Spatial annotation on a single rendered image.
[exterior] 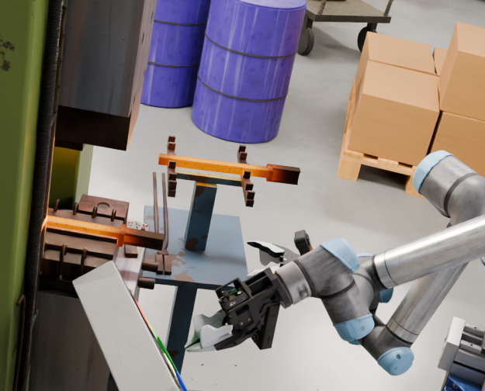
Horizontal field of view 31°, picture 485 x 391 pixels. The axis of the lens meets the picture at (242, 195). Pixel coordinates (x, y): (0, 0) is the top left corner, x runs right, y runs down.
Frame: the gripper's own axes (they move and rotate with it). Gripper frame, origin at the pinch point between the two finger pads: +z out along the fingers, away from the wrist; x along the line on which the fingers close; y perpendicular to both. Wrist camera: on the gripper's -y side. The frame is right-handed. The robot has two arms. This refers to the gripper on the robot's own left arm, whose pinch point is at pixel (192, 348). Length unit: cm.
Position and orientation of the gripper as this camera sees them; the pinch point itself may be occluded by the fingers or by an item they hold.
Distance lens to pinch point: 164.9
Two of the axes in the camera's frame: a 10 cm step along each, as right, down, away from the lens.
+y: -2.9, -7.4, -6.1
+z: -8.7, 4.7, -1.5
